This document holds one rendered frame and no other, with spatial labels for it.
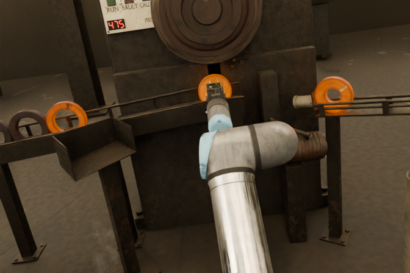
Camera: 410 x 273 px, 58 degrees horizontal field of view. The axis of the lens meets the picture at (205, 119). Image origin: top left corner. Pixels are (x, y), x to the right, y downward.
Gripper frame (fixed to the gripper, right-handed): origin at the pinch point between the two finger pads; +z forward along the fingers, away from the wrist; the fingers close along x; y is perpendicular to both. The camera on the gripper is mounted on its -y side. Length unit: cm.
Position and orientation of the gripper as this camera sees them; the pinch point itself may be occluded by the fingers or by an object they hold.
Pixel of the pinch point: (214, 86)
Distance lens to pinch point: 172.0
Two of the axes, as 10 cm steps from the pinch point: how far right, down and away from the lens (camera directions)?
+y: -1.3, -8.1, -5.7
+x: -9.9, 1.4, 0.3
